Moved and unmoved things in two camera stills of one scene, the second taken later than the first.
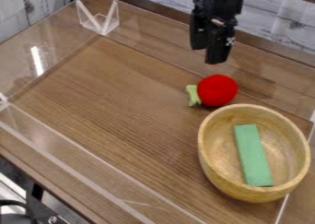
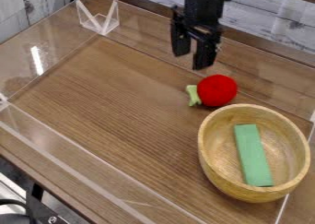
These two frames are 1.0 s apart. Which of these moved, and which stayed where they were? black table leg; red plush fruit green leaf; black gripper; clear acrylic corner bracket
Moved: black gripper
Stayed: black table leg; red plush fruit green leaf; clear acrylic corner bracket
